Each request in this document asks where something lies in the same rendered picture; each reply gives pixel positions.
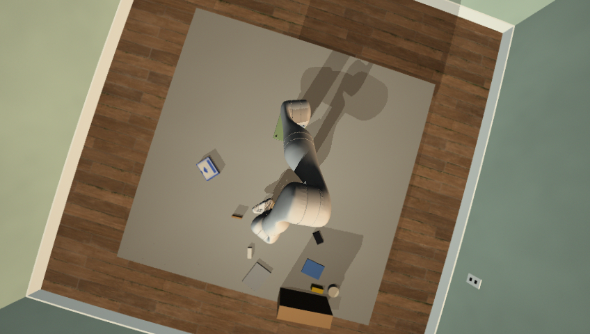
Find blue flat square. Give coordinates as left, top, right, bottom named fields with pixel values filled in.
left=301, top=257, right=326, bottom=280

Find grey flat board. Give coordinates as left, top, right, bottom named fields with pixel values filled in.
left=241, top=260, right=272, bottom=292

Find blue and white box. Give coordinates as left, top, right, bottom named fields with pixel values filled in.
left=196, top=155, right=221, bottom=182

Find beige table with dark legs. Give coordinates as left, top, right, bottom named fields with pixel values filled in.
left=117, top=8, right=436, bottom=326

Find large brown box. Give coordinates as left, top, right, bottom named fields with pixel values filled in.
left=276, top=287, right=334, bottom=330

